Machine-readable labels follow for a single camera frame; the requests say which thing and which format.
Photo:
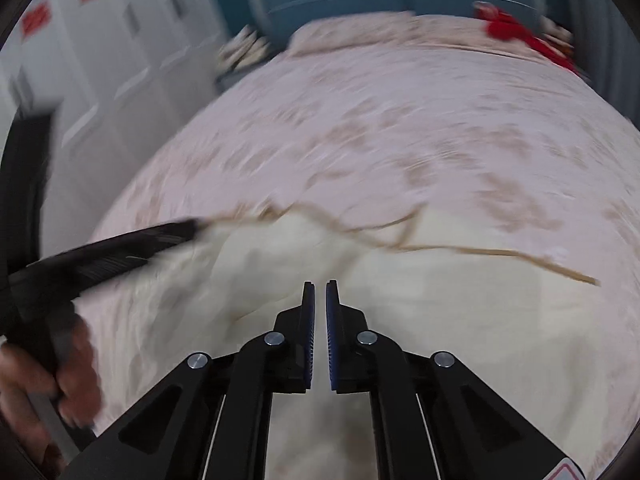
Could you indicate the grey nightstand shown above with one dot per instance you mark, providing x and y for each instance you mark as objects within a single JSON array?
[{"x": 227, "y": 82}]

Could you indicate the cream quilted jacket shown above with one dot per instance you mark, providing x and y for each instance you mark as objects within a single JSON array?
[{"x": 450, "y": 320}]

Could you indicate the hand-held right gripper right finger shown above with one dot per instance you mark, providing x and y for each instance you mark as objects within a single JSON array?
[{"x": 331, "y": 345}]

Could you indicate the red garment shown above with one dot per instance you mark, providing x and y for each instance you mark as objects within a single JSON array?
[{"x": 515, "y": 30}]

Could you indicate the small plush doll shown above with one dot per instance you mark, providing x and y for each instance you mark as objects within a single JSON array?
[{"x": 555, "y": 32}]

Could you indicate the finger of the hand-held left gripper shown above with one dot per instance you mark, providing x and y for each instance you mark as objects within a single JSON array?
[{"x": 110, "y": 252}]

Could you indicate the pink butterfly bedspread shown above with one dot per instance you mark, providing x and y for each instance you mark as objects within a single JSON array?
[{"x": 400, "y": 125}]

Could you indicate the person's left hand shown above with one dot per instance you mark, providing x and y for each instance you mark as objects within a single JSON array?
[{"x": 80, "y": 365}]

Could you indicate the pile of cream cloth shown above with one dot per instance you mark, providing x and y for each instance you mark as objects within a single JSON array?
[{"x": 245, "y": 50}]

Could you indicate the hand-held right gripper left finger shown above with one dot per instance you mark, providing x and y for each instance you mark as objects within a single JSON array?
[{"x": 309, "y": 345}]

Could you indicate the white wardrobe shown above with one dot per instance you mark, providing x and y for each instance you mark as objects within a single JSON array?
[{"x": 110, "y": 60}]

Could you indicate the pink floral pillow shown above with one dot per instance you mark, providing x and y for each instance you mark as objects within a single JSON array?
[
  {"x": 450, "y": 30},
  {"x": 350, "y": 32}
]

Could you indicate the grey curtain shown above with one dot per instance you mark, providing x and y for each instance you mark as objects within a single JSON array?
[{"x": 600, "y": 25}]

